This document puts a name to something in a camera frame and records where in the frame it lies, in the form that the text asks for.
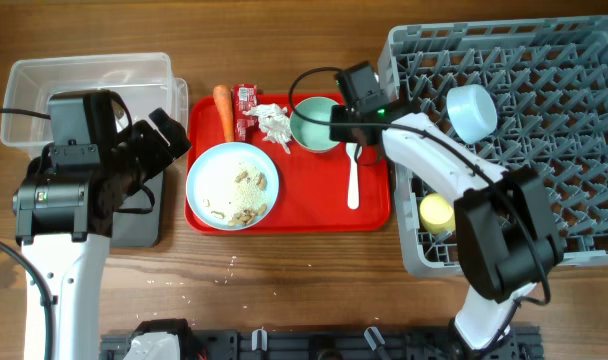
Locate black waste tray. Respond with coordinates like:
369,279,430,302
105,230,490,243
27,155,165,249

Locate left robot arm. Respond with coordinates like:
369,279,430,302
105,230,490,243
13,89,191,359

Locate light blue small bowl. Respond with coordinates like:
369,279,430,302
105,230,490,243
446,84,498,144

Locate red snack wrapper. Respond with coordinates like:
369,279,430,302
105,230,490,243
232,84,258,142

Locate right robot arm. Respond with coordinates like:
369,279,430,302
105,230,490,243
330,62,564,355

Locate clear plastic bin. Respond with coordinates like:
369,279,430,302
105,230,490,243
0,51,189,161

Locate orange carrot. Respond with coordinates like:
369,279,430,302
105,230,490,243
213,85,235,142

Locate grey dishwasher rack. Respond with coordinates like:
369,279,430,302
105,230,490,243
377,16,608,266

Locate mint green bowl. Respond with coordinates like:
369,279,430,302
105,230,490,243
290,97,339,153

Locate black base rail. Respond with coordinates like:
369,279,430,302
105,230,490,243
98,318,543,360

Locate light blue plate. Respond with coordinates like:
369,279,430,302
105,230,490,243
186,142,280,231

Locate white tissue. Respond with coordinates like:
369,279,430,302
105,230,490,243
244,103,292,155

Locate red serving tray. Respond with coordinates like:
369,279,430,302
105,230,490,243
185,97,391,235

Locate white plastic spoon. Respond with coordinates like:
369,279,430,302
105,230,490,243
345,143,361,210

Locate yellow cup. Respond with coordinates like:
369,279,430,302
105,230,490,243
419,193,456,235

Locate peanuts on plate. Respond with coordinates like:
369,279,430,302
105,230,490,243
203,170,269,227

